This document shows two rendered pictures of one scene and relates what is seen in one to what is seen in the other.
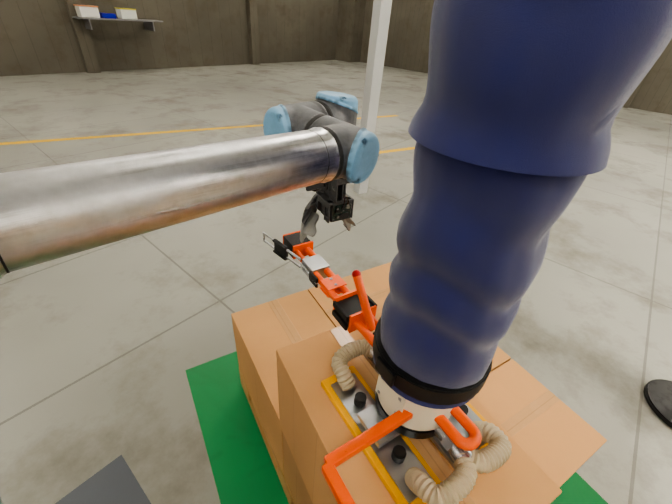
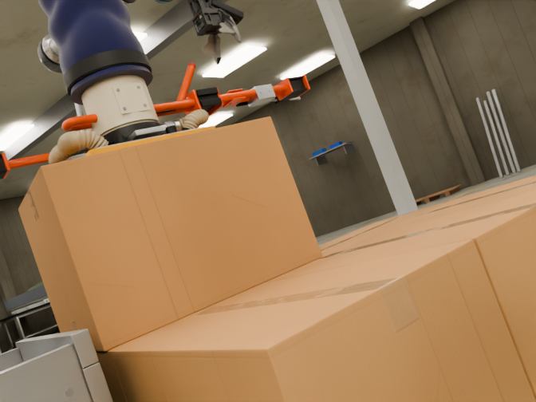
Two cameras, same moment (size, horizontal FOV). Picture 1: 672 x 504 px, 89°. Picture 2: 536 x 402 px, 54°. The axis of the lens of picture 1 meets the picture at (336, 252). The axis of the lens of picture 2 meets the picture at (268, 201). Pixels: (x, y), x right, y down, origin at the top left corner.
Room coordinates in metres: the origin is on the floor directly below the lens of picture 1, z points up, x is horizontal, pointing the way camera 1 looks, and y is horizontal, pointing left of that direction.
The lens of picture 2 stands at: (0.70, -1.59, 0.66)
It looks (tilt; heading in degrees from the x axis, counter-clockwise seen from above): 3 degrees up; 88
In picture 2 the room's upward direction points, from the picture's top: 20 degrees counter-clockwise
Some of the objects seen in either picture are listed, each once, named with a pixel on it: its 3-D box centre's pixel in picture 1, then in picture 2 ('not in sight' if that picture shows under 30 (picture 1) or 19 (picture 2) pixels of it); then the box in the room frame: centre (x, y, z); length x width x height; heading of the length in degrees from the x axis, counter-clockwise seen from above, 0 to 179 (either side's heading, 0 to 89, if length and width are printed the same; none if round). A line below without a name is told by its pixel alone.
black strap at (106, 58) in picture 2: (429, 347); (108, 76); (0.46, -0.20, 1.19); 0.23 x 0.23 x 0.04
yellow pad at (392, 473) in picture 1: (377, 428); not in sight; (0.40, -0.13, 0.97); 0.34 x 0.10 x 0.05; 34
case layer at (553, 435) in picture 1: (386, 396); (378, 326); (0.89, -0.28, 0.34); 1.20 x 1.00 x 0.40; 33
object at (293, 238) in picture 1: (297, 244); (292, 88); (0.96, 0.13, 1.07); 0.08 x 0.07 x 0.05; 34
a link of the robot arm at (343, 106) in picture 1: (335, 122); not in sight; (0.78, 0.03, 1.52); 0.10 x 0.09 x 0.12; 139
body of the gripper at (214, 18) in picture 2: (333, 193); (207, 13); (0.77, 0.02, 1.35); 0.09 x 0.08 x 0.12; 33
